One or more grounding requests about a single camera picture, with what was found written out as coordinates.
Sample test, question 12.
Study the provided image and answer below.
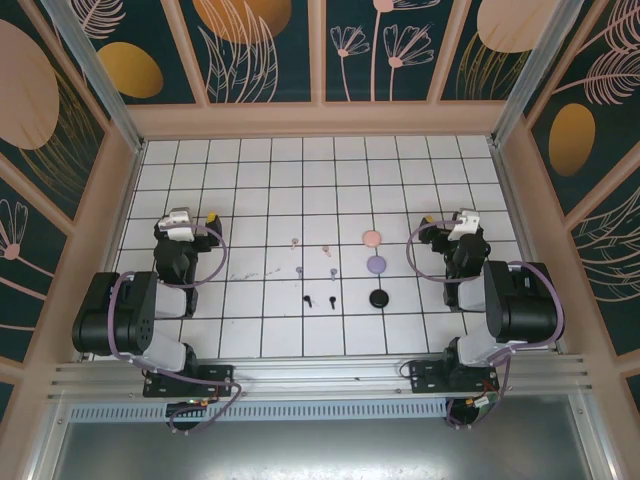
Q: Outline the small green circuit board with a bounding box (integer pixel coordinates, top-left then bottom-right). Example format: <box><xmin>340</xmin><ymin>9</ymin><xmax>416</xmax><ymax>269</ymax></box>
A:
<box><xmin>467</xmin><ymin>394</ymin><xmax>499</xmax><ymax>416</ymax></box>

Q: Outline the grey metal sheet panel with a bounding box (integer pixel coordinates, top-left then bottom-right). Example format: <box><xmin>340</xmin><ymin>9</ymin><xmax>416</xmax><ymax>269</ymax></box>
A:
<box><xmin>29</xmin><ymin>392</ymin><xmax>621</xmax><ymax>480</ymax></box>

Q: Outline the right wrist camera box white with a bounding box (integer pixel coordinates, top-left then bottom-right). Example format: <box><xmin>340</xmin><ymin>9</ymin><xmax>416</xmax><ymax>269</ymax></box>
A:
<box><xmin>447</xmin><ymin>208</ymin><xmax>482</xmax><ymax>244</ymax></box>

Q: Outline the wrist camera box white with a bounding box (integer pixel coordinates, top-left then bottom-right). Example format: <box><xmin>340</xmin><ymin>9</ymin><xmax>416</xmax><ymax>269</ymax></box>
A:
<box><xmin>447</xmin><ymin>208</ymin><xmax>482</xmax><ymax>244</ymax></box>
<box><xmin>158</xmin><ymin>207</ymin><xmax>197</xmax><ymax>241</ymax></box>

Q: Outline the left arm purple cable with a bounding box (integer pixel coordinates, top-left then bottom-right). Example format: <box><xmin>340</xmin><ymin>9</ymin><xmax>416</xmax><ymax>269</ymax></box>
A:
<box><xmin>108</xmin><ymin>222</ymin><xmax>245</xmax><ymax>436</ymax></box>

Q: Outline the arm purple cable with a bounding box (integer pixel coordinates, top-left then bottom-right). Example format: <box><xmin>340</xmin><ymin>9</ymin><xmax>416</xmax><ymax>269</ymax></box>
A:
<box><xmin>406</xmin><ymin>219</ymin><xmax>567</xmax><ymax>430</ymax></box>
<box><xmin>108</xmin><ymin>222</ymin><xmax>245</xmax><ymax>436</ymax></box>

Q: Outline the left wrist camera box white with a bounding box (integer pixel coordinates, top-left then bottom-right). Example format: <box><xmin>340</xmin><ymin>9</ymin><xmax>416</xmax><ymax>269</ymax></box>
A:
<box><xmin>158</xmin><ymin>207</ymin><xmax>197</xmax><ymax>241</ymax></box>

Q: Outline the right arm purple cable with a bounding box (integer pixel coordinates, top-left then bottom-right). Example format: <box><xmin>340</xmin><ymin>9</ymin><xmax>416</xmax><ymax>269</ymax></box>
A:
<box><xmin>406</xmin><ymin>219</ymin><xmax>567</xmax><ymax>430</ymax></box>

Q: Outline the aluminium side rail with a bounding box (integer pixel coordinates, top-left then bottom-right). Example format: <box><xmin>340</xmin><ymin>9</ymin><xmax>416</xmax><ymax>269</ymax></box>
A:
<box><xmin>487</xmin><ymin>139</ymin><xmax>571</xmax><ymax>357</ymax></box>
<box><xmin>74</xmin><ymin>142</ymin><xmax>149</xmax><ymax>361</ymax></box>

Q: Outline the aluminium corner post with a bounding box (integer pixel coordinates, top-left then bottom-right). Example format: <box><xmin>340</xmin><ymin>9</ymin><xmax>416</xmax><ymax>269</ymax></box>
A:
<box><xmin>490</xmin><ymin>0</ymin><xmax>600</xmax><ymax>147</ymax></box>
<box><xmin>39</xmin><ymin>0</ymin><xmax>147</xmax><ymax>154</ymax></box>

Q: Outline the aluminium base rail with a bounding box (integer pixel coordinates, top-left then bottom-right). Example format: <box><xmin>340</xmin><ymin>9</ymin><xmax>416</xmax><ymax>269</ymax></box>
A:
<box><xmin>47</xmin><ymin>353</ymin><xmax>594</xmax><ymax>402</ymax></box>

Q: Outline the white slotted cable duct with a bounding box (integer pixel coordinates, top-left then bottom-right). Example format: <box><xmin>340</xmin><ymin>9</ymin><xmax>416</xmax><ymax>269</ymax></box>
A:
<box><xmin>67</xmin><ymin>397</ymin><xmax>449</xmax><ymax>424</ymax></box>

